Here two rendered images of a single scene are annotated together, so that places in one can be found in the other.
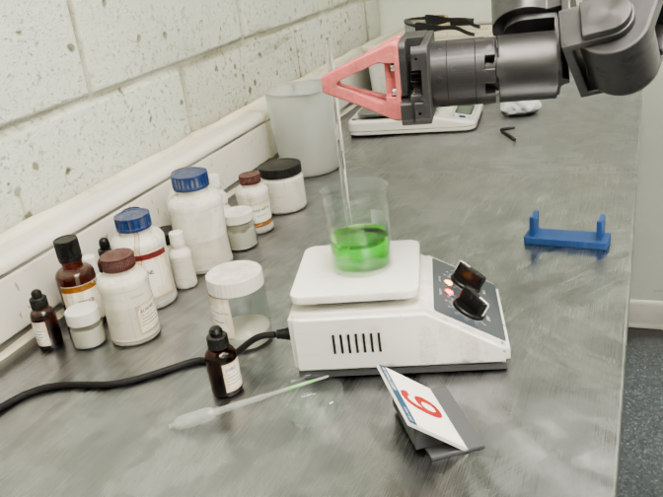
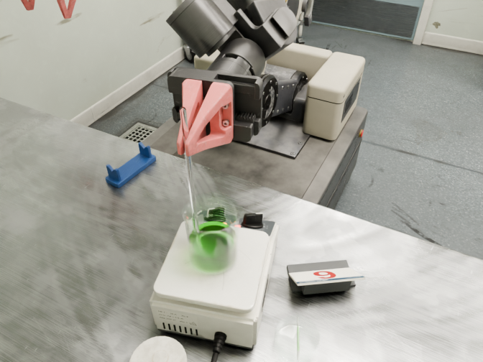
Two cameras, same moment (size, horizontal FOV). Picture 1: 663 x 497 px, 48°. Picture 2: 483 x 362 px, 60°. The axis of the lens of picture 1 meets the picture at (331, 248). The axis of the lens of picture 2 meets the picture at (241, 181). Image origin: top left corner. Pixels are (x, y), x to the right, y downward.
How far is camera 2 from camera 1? 0.69 m
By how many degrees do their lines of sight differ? 73
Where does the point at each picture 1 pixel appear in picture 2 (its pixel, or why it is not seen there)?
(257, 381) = not seen: outside the picture
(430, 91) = (251, 108)
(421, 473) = (366, 292)
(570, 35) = (278, 38)
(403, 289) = (266, 239)
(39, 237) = not seen: outside the picture
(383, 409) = (302, 302)
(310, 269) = (204, 291)
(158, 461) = not seen: outside the picture
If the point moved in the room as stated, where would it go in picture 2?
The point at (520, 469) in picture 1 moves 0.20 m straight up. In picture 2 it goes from (364, 251) to (396, 144)
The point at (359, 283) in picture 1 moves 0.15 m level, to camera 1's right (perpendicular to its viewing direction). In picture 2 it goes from (246, 261) to (250, 181)
